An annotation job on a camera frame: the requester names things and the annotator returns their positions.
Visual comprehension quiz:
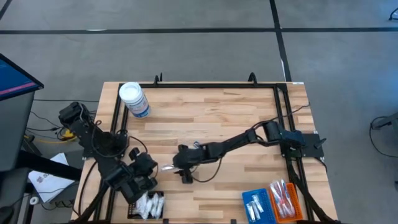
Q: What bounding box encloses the bagged blue toothbrush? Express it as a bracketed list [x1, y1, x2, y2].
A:
[269, 183, 282, 219]

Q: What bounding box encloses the white printed paper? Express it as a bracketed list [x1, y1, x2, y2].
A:
[27, 152, 76, 203]

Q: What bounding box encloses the black perforated tray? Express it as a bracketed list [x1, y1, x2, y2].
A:
[127, 190, 165, 220]

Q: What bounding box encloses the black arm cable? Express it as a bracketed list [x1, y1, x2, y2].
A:
[126, 135, 149, 154]
[190, 101, 312, 184]

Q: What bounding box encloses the clear bagged toothbrush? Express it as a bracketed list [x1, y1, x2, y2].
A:
[278, 179, 292, 218]
[281, 179, 297, 217]

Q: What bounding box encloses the black aluminium table frame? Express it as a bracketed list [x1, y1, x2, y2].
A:
[72, 81, 342, 224]

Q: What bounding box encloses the black desk leg bar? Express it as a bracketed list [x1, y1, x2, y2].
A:
[15, 151, 83, 182]

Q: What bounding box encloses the white bagged tube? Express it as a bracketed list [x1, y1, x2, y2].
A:
[155, 195, 165, 219]

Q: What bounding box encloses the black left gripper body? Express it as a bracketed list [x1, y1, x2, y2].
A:
[128, 147, 159, 189]

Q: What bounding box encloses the orange plastic tray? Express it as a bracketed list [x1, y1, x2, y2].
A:
[268, 182, 304, 223]

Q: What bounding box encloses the yellow floor cable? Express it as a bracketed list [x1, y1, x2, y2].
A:
[32, 125, 82, 144]

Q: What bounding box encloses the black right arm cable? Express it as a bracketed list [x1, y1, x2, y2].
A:
[190, 101, 312, 184]

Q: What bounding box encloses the white wipes canister blue label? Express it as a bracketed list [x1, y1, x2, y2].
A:
[118, 81, 152, 119]

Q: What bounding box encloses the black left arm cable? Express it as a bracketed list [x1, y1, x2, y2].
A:
[126, 135, 149, 154]

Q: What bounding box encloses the black floor cable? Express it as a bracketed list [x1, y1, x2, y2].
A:
[368, 111, 398, 159]

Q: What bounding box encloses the blue plastic tray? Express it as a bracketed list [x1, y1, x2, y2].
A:
[241, 188, 278, 224]

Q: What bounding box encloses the monitor with blue screen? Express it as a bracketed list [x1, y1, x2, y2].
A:
[0, 52, 45, 102]

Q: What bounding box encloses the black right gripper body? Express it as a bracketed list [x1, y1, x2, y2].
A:
[172, 141, 219, 185]

